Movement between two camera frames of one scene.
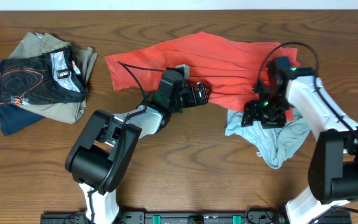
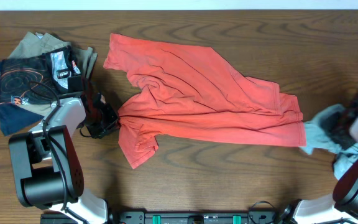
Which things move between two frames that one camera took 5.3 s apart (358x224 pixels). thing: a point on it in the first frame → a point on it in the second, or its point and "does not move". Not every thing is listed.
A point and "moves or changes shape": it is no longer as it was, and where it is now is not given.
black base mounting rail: (193, 217) does not move
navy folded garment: (12, 116) does not move
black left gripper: (192, 93) → (114, 121)
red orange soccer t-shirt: (232, 69) → (185, 92)
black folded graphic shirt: (50, 78) does not move
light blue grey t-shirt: (274, 145) moves or changes shape
